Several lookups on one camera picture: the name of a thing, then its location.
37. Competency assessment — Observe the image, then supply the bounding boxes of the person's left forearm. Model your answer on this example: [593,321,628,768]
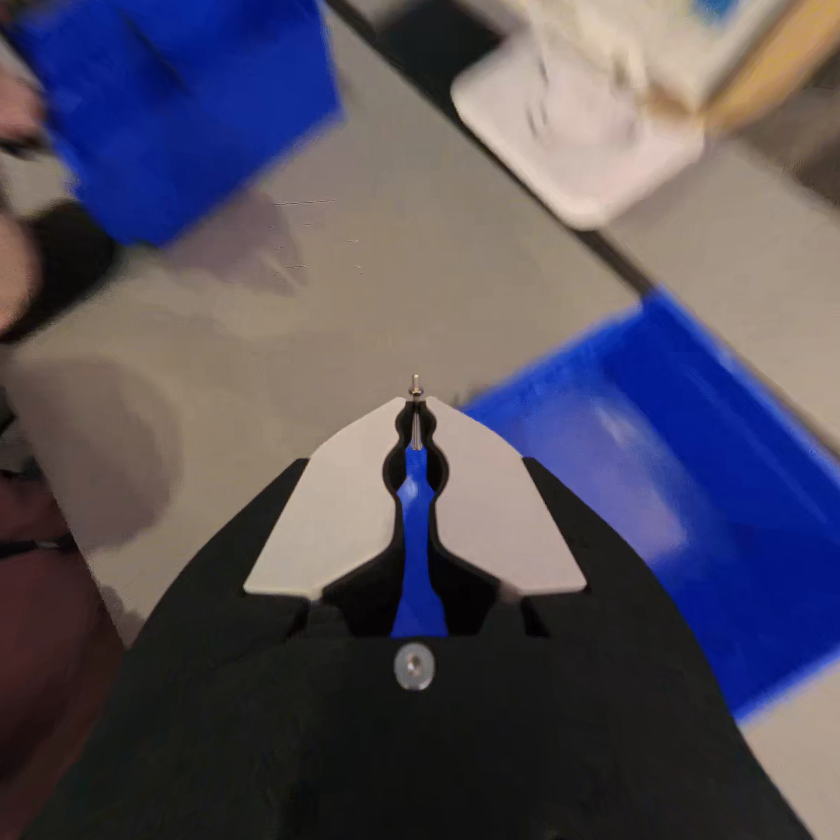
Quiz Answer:
[0,66,50,332]

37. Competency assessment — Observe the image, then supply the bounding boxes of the printed instruction sheet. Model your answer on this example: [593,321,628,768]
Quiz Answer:
[630,0,796,109]

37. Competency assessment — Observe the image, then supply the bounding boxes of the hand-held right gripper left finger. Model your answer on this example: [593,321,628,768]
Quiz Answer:
[243,395,411,634]

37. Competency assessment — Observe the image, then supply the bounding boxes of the plain blue bin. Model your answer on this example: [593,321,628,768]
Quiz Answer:
[390,289,840,723]

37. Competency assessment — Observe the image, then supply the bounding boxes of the blue bin with divider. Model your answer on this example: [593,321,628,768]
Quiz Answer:
[7,0,345,247]

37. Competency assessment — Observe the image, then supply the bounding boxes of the black table cable cover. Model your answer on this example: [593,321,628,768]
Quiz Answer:
[384,0,503,65]

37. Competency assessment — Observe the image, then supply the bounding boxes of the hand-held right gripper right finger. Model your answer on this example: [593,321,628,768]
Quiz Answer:
[420,395,588,636]

